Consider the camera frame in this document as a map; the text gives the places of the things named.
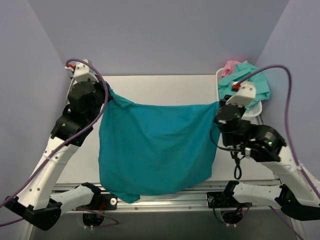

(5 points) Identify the white plastic basket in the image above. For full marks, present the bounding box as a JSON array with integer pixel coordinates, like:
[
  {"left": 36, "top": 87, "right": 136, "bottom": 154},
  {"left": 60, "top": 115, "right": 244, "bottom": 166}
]
[{"left": 215, "top": 68, "right": 262, "bottom": 120}]

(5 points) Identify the aluminium rail frame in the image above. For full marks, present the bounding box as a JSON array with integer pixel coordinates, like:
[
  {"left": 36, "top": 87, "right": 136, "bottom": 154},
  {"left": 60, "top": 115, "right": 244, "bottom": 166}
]
[{"left": 27, "top": 77, "right": 300, "bottom": 215}]

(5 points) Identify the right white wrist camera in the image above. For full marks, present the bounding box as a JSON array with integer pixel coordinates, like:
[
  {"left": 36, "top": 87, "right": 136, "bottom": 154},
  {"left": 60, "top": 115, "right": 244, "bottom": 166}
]
[{"left": 226, "top": 81, "right": 257, "bottom": 108}]

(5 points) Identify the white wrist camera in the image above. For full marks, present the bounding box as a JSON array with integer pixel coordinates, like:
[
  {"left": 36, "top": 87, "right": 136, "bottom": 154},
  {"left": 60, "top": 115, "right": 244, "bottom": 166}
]
[
  {"left": 226, "top": 81, "right": 257, "bottom": 108},
  {"left": 64, "top": 62, "right": 99, "bottom": 84}
]

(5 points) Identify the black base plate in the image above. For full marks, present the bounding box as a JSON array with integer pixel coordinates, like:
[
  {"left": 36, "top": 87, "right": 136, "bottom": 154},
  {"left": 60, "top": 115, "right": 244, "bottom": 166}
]
[
  {"left": 206, "top": 191, "right": 250, "bottom": 209},
  {"left": 75, "top": 193, "right": 118, "bottom": 211}
]

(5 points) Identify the pink t shirt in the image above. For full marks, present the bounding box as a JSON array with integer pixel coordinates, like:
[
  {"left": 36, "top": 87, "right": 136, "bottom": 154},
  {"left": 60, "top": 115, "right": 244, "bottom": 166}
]
[{"left": 220, "top": 60, "right": 247, "bottom": 78}]

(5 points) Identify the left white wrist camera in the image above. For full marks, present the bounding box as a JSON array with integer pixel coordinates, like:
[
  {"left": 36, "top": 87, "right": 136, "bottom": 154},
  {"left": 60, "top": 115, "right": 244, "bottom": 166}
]
[{"left": 64, "top": 62, "right": 99, "bottom": 84}]

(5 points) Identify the mint green t shirt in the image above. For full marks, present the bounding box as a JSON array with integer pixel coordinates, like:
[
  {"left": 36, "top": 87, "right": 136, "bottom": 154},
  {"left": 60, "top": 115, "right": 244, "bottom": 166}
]
[{"left": 217, "top": 62, "right": 271, "bottom": 108}]

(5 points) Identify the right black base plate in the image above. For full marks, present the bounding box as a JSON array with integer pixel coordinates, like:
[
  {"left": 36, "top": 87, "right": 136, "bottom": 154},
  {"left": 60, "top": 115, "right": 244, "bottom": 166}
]
[{"left": 206, "top": 191, "right": 250, "bottom": 209}]

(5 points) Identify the right black thin cable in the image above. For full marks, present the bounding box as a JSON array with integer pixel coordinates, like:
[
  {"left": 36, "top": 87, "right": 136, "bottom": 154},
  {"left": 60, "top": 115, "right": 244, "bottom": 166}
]
[{"left": 209, "top": 124, "right": 251, "bottom": 181}]

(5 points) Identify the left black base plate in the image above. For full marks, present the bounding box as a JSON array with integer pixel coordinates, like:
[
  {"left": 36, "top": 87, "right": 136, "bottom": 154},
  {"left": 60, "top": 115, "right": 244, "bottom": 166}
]
[{"left": 75, "top": 193, "right": 118, "bottom": 211}]

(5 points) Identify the teal t shirt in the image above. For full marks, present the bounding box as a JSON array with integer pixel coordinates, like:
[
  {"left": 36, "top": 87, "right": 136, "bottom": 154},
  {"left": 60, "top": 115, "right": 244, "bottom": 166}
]
[{"left": 98, "top": 92, "right": 220, "bottom": 203}]

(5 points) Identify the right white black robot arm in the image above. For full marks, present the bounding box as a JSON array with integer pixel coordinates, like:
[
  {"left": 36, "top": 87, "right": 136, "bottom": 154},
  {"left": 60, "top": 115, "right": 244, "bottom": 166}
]
[{"left": 214, "top": 95, "right": 320, "bottom": 221}]

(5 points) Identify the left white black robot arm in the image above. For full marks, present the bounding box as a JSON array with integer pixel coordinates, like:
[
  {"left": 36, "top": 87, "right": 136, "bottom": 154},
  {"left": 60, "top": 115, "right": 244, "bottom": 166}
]
[{"left": 2, "top": 77, "right": 112, "bottom": 231}]

